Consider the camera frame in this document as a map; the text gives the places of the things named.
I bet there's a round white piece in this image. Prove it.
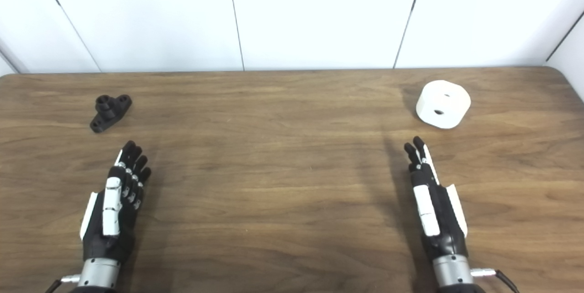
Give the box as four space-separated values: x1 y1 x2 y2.
416 80 471 130

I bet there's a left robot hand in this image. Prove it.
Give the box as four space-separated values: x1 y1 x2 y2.
80 140 152 264

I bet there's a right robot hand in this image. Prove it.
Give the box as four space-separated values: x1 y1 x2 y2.
404 136 469 260

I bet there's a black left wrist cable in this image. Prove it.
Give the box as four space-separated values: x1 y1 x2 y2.
45 274 82 293

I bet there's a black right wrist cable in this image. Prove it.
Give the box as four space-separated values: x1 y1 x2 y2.
470 268 521 293

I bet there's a black flanged holder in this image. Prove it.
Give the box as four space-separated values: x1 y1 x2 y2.
89 94 133 134

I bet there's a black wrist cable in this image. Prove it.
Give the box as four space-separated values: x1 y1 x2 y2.
470 268 521 293
45 274 82 293

